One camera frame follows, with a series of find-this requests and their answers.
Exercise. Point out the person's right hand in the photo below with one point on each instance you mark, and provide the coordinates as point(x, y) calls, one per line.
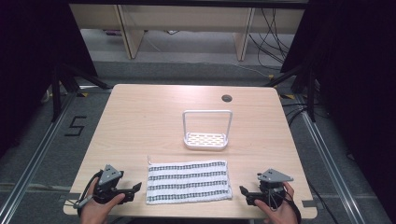
point(280, 214)

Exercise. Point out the beige wooden desk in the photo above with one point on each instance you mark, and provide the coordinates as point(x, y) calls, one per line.
point(186, 18)

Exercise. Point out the black metal stand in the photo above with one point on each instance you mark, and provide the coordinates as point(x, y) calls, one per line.
point(306, 90)
point(57, 90)

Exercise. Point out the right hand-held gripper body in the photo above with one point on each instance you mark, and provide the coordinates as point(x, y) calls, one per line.
point(274, 182)

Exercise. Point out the white striped towel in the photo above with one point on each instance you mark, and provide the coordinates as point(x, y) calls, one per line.
point(189, 183)

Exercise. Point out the person's left hand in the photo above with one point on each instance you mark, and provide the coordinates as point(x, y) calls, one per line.
point(98, 211)

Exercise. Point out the aluminium floor rail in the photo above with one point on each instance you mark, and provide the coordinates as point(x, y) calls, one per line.
point(334, 168)
point(34, 158)

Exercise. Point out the white towel rack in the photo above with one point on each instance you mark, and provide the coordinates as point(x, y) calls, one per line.
point(205, 140)

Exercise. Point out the black curtain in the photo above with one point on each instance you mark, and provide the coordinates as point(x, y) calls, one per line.
point(34, 62)
point(351, 77)

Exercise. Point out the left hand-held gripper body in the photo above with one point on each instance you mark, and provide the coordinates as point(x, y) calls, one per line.
point(109, 177)

